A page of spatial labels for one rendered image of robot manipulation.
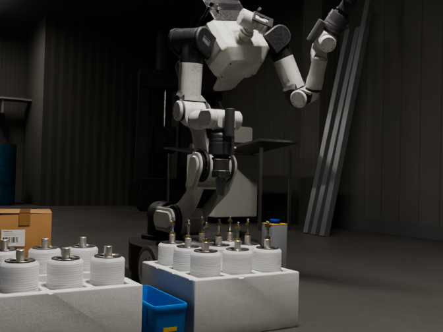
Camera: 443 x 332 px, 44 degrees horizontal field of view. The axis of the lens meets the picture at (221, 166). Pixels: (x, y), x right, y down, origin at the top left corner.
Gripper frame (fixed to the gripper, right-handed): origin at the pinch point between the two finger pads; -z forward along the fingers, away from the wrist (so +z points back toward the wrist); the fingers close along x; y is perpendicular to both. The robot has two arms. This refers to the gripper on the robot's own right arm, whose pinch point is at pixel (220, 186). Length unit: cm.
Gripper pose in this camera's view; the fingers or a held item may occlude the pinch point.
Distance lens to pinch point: 188.0
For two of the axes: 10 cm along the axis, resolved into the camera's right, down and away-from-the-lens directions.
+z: 0.3, -10.0, 0.2
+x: 0.9, -0.2, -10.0
